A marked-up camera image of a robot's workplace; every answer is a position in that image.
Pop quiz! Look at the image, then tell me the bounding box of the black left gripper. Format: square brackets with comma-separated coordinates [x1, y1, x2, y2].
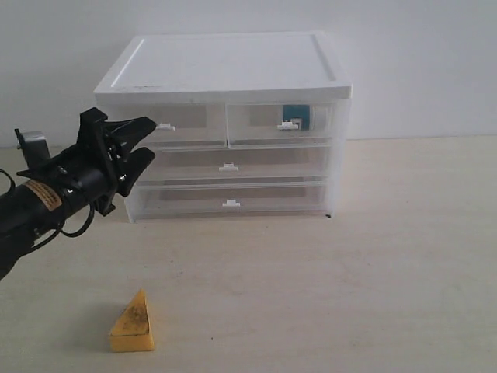
[18, 108, 156, 215]

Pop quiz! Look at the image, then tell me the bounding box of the white capped blue bottle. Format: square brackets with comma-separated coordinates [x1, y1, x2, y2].
[283, 105, 330, 131]

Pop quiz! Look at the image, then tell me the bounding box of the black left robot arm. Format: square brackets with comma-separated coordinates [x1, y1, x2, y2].
[1, 107, 157, 277]

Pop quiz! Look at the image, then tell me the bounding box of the bottom wide clear drawer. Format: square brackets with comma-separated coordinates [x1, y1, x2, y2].
[125, 181, 329, 220]

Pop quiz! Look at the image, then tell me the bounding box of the wide clear drawer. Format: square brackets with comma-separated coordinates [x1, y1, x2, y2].
[138, 147, 330, 183]
[125, 181, 329, 220]

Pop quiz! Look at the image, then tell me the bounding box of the white plastic drawer cabinet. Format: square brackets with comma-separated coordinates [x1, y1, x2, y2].
[94, 31, 353, 221]

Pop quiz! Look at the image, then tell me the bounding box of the middle wide clear drawer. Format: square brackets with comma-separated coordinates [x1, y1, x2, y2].
[138, 147, 330, 183]

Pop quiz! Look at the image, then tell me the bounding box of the yellow triangular sponge block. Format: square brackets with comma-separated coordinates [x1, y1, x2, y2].
[108, 288, 155, 353]

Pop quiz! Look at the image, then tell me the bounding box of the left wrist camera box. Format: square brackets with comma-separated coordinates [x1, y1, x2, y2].
[15, 129, 50, 169]

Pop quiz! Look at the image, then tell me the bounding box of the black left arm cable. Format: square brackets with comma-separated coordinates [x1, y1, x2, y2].
[0, 169, 96, 249]

